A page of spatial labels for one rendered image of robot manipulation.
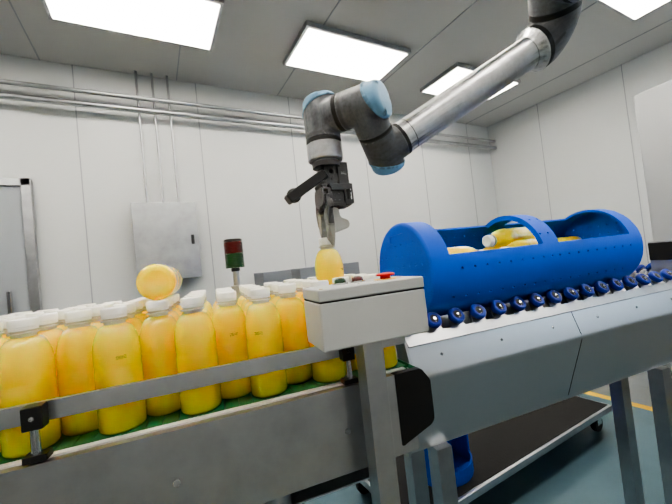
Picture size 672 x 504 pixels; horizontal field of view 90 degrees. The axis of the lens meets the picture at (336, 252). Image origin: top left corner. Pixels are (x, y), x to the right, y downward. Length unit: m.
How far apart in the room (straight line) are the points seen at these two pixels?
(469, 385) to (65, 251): 3.78
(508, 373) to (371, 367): 0.56
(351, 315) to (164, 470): 0.39
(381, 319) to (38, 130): 4.13
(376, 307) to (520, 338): 0.61
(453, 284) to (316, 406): 0.47
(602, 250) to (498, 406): 0.60
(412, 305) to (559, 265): 0.68
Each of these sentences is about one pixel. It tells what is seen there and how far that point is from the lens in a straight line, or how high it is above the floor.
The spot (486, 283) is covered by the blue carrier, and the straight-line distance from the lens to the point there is 1.00.
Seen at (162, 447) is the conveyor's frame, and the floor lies 0.87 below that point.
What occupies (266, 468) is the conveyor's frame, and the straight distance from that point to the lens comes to 0.72.
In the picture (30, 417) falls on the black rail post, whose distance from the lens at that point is 0.70.
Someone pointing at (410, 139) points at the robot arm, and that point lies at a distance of 0.92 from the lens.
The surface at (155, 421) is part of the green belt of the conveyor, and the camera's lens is 0.73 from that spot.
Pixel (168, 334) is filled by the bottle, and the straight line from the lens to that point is 0.71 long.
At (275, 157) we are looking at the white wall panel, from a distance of 4.56.
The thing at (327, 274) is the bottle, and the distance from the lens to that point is 0.81.
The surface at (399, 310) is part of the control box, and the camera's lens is 0.60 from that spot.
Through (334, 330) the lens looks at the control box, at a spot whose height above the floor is 1.03.
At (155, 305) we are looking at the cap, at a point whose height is 1.10.
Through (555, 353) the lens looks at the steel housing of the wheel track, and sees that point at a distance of 1.22.
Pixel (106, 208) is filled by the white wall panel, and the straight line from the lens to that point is 4.15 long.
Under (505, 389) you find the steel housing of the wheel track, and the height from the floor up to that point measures 0.73.
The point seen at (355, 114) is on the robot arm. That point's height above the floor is 1.48.
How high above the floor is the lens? 1.14
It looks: 2 degrees up
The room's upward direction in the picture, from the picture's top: 6 degrees counter-clockwise
